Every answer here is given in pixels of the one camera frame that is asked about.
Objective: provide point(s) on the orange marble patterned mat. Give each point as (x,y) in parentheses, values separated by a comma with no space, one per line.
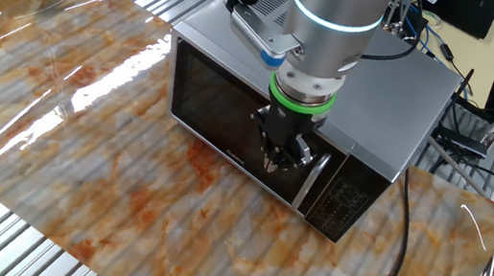
(123,188)

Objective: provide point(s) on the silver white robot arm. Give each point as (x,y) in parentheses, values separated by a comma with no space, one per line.
(338,5)

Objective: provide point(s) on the beige desk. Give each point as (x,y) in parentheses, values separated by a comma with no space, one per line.
(478,59)

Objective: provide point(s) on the silver microwave oven body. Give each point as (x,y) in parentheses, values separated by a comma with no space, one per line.
(392,105)

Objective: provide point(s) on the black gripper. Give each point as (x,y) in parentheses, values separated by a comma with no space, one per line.
(284,131)

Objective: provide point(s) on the black adapter box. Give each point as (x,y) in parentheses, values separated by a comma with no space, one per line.
(462,141)

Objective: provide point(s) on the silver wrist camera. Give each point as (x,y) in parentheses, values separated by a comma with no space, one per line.
(261,38)

